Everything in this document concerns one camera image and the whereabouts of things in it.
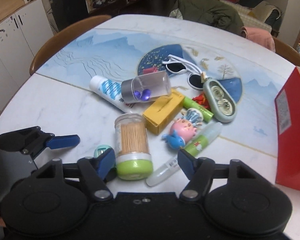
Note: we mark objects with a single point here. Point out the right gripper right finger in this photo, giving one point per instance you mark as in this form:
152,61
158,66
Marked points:
199,172

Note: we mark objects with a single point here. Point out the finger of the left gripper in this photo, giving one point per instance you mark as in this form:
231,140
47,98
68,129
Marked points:
63,141

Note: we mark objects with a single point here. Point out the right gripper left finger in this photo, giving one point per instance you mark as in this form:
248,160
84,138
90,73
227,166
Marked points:
93,172

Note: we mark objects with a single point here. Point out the small teal round object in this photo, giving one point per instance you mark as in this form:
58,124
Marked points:
100,150

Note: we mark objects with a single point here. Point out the green white glue pen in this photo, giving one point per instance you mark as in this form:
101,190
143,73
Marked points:
204,138

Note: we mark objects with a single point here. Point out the clear plastic tube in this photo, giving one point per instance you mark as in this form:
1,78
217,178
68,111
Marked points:
164,172

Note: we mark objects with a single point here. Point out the toothpick jar green lid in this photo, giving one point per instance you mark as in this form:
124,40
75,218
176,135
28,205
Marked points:
133,158

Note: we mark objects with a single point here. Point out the pink blue toy figure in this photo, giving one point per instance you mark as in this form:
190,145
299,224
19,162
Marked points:
183,129

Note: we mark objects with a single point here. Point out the green lip balm stick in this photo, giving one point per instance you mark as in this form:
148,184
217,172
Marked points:
189,103

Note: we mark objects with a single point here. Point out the yellow cardboard box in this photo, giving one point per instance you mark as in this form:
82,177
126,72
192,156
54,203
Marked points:
162,111

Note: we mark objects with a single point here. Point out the green oval case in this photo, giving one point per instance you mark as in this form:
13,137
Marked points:
221,103

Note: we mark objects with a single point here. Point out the white blue cream tube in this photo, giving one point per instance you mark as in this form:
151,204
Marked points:
110,91

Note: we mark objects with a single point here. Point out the red dragon keychain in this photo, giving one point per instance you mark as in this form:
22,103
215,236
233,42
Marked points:
201,100

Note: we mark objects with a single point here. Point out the clear jar silver lid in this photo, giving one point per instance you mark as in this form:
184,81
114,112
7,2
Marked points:
146,88

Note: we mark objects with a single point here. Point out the white frame sunglasses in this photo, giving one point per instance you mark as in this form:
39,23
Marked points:
179,66

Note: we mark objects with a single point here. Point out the wooden chair left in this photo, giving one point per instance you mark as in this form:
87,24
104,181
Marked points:
63,38

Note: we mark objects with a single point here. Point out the wooden chair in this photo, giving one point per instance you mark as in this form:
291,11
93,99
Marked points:
63,38
286,52

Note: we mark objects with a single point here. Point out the red shoe box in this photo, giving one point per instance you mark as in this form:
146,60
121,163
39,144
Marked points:
287,105

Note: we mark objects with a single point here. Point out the white cabinet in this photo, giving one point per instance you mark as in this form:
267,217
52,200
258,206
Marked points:
22,34

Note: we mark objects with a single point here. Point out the black appliance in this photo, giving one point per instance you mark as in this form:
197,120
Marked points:
68,12

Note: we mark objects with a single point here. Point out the wooden chair right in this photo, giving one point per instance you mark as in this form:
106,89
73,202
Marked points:
286,52

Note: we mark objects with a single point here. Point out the pink towel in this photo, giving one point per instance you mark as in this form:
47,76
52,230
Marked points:
259,36

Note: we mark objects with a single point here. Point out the olive green jacket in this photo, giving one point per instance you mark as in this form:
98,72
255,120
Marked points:
209,12

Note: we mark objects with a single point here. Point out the sofa with blankets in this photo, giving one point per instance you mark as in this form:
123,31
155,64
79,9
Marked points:
258,14

